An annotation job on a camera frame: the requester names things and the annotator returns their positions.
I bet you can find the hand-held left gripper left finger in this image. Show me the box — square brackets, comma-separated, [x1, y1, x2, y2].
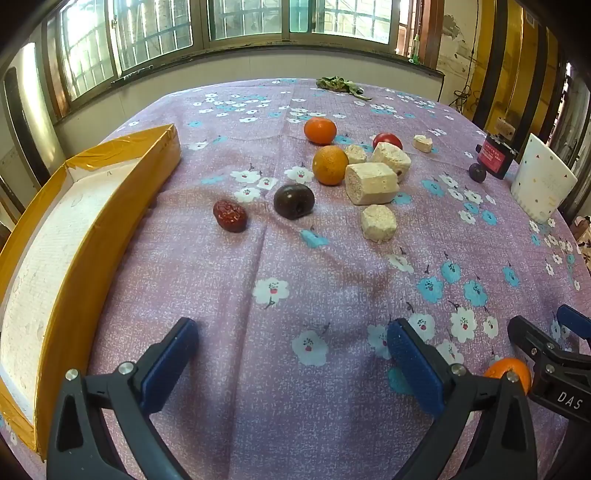
[46, 317, 200, 480]

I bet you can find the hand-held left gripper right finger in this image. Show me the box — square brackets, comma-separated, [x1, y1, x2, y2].
[387, 317, 539, 480]

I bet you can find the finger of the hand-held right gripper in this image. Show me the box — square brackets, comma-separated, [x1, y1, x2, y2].
[508, 316, 591, 393]
[556, 305, 591, 343]

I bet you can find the orange tangerine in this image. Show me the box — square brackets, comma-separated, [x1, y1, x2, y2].
[304, 117, 337, 145]
[483, 357, 533, 397]
[312, 145, 350, 186]

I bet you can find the round beige puffed cake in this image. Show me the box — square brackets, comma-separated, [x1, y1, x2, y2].
[361, 204, 398, 244]

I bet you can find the yellow cardboard box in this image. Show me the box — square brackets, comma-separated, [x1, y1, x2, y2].
[0, 124, 182, 462]

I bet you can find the large beige puffed cake block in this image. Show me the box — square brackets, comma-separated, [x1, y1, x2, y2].
[344, 162, 400, 206]
[368, 141, 412, 182]

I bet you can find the white dotted cup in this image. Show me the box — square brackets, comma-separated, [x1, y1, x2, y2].
[510, 133, 579, 224]

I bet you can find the purple floral tablecloth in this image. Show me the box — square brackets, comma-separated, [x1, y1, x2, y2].
[0, 78, 591, 480]

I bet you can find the red jujube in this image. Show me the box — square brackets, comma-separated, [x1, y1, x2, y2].
[213, 199, 247, 233]

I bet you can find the red-labelled dark bottle with cork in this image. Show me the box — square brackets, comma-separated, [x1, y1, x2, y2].
[475, 117, 519, 180]

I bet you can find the large dark plum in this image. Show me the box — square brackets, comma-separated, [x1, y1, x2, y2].
[273, 184, 315, 219]

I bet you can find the red tomato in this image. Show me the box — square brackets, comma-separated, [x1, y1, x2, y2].
[372, 132, 403, 151]

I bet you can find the yellow and black door panel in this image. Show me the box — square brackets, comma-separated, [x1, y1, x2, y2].
[471, 0, 564, 139]

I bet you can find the white standing air conditioner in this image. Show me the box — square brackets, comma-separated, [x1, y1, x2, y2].
[0, 41, 65, 195]

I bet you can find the green leafy vegetable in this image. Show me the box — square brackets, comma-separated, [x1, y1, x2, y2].
[316, 76, 373, 101]

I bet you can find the window with metal grille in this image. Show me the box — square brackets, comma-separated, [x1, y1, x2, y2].
[41, 0, 444, 121]

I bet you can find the black hanging cable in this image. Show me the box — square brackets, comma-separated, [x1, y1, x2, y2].
[455, 28, 481, 112]

